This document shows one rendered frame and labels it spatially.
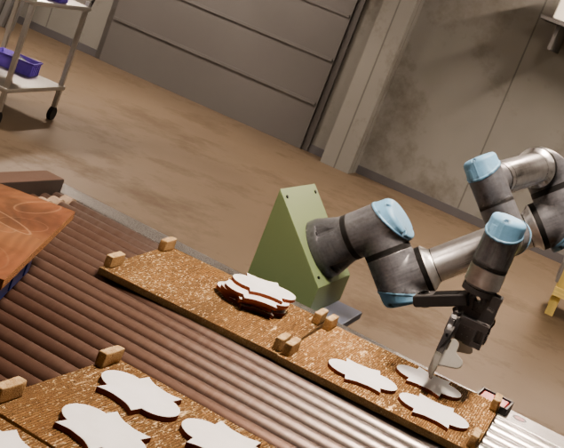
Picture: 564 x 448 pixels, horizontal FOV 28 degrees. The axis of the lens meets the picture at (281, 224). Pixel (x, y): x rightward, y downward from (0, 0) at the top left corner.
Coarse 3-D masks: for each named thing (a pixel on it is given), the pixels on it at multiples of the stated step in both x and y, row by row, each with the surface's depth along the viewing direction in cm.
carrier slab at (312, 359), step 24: (312, 336) 233; (336, 336) 240; (288, 360) 214; (312, 360) 219; (360, 360) 230; (384, 360) 236; (336, 384) 211; (408, 384) 227; (456, 384) 239; (384, 408) 209; (456, 408) 224; (480, 408) 229; (432, 432) 206; (456, 432) 211
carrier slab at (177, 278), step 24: (144, 264) 238; (168, 264) 244; (192, 264) 251; (144, 288) 223; (168, 288) 228; (192, 288) 234; (216, 288) 240; (192, 312) 220; (216, 312) 225; (240, 312) 231; (288, 312) 243; (240, 336) 217; (264, 336) 222
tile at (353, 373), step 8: (336, 360) 222; (336, 368) 217; (344, 368) 219; (352, 368) 221; (360, 368) 223; (368, 368) 224; (344, 376) 216; (352, 376) 216; (360, 376) 218; (368, 376) 220; (376, 376) 222; (360, 384) 215; (368, 384) 215; (376, 384) 217; (384, 384) 219; (392, 384) 220; (376, 392) 214; (384, 392) 216; (392, 392) 217
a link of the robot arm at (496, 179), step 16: (480, 160) 230; (496, 160) 231; (512, 160) 242; (528, 160) 248; (544, 160) 256; (560, 160) 261; (480, 176) 230; (496, 176) 230; (512, 176) 236; (528, 176) 245; (544, 176) 256; (560, 176) 260; (480, 192) 231; (496, 192) 229; (512, 192) 244; (480, 208) 232
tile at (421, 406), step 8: (400, 400) 214; (408, 400) 215; (416, 400) 217; (424, 400) 218; (432, 400) 220; (408, 408) 213; (416, 408) 212; (424, 408) 214; (432, 408) 216; (440, 408) 218; (448, 408) 219; (416, 416) 210; (424, 416) 211; (432, 416) 211; (440, 416) 213; (448, 416) 215; (456, 416) 217; (440, 424) 210; (448, 424) 211; (456, 424) 212; (464, 424) 214
